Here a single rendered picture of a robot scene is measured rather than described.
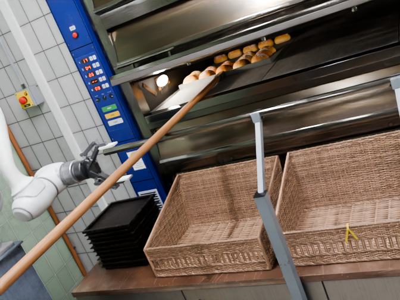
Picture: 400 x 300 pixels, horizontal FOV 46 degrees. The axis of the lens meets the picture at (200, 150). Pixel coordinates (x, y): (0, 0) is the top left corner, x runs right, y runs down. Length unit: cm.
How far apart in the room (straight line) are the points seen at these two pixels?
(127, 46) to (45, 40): 46
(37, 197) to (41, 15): 104
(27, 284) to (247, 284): 88
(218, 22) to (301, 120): 55
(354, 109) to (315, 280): 71
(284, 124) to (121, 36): 86
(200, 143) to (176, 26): 56
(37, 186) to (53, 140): 96
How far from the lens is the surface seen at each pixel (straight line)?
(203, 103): 219
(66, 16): 238
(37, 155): 287
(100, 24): 232
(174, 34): 214
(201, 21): 208
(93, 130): 255
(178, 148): 233
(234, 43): 190
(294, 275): 176
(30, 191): 179
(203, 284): 199
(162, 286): 209
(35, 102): 262
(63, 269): 307
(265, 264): 189
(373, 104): 202
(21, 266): 126
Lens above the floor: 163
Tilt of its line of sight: 17 degrees down
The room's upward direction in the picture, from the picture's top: 22 degrees counter-clockwise
